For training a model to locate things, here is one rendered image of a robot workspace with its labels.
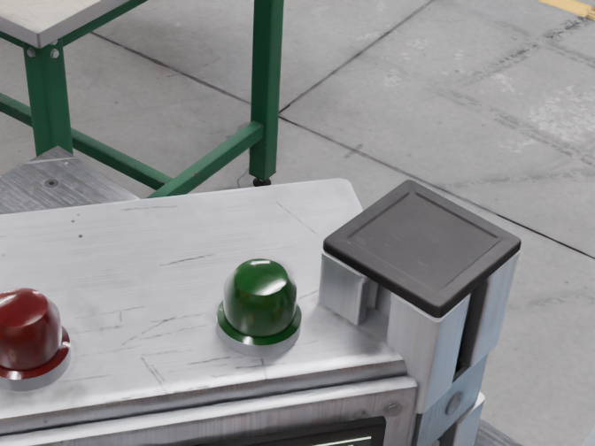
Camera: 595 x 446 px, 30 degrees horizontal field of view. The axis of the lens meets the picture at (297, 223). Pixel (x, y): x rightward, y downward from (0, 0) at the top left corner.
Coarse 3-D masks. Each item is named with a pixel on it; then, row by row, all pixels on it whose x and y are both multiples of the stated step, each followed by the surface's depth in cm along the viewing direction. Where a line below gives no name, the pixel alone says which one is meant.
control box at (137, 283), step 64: (256, 192) 39; (320, 192) 40; (0, 256) 36; (64, 256) 36; (128, 256) 36; (192, 256) 37; (256, 256) 37; (320, 256) 37; (64, 320) 34; (128, 320) 34; (192, 320) 34; (320, 320) 35; (384, 320) 35; (64, 384) 32; (128, 384) 32; (192, 384) 32; (256, 384) 33; (320, 384) 33; (384, 384) 33
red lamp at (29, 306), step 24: (24, 288) 32; (0, 312) 31; (24, 312) 31; (48, 312) 31; (0, 336) 31; (24, 336) 31; (48, 336) 31; (0, 360) 31; (24, 360) 31; (48, 360) 32; (0, 384) 32; (24, 384) 32; (48, 384) 32
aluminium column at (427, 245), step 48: (432, 192) 36; (336, 240) 34; (384, 240) 34; (432, 240) 34; (480, 240) 34; (336, 288) 34; (384, 288) 34; (432, 288) 32; (480, 288) 34; (432, 336) 32; (480, 336) 35; (432, 384) 34
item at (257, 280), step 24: (264, 264) 33; (240, 288) 32; (264, 288) 32; (288, 288) 33; (240, 312) 33; (264, 312) 32; (288, 312) 33; (240, 336) 33; (264, 336) 33; (288, 336) 33
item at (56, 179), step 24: (24, 168) 145; (48, 168) 145; (72, 168) 146; (0, 192) 141; (24, 192) 141; (48, 192) 142; (72, 192) 142; (96, 192) 142; (120, 192) 142; (480, 432) 115
